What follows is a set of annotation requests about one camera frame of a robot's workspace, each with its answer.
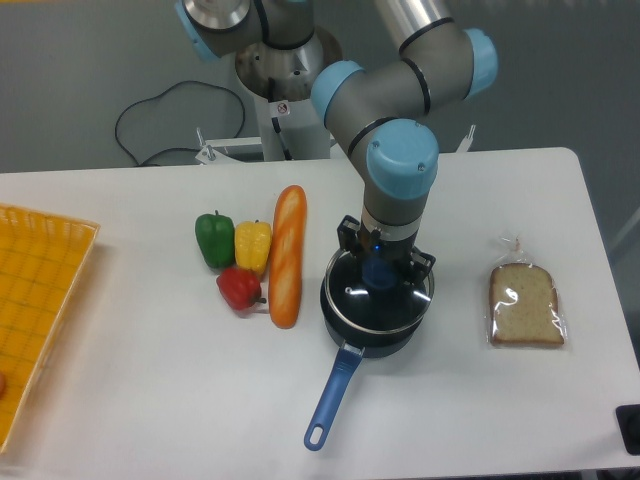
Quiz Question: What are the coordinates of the baguette bread loaf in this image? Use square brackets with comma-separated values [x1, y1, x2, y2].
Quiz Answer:
[268, 185, 307, 329]

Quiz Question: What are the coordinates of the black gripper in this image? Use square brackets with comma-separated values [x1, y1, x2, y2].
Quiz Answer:
[337, 215, 436, 285]

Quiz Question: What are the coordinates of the bread slice in plastic bag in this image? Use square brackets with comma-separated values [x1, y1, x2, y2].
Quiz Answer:
[486, 236, 568, 349]

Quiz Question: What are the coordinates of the red bell pepper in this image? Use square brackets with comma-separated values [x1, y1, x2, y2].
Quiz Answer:
[216, 267, 266, 311]

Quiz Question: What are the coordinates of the black device at table edge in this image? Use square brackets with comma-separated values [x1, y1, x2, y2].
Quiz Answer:
[615, 404, 640, 456]

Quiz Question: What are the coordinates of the blue saucepan with handle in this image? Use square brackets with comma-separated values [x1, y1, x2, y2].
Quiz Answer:
[304, 283, 424, 451]

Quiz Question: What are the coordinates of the black cable on floor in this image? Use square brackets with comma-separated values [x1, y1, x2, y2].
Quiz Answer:
[114, 80, 247, 168]

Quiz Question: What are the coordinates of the green bell pepper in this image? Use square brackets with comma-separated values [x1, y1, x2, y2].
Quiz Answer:
[194, 211, 235, 269]

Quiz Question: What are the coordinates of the yellow woven basket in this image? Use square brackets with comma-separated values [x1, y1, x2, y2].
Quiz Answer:
[1, 204, 100, 452]

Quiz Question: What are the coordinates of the yellow bell pepper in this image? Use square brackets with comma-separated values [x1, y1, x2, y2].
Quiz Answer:
[234, 221, 272, 277]

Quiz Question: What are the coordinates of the glass pot lid blue knob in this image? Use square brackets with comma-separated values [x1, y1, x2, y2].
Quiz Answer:
[322, 250, 435, 335]

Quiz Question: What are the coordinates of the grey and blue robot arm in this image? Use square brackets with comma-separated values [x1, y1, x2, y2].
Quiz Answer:
[175, 1, 498, 289]

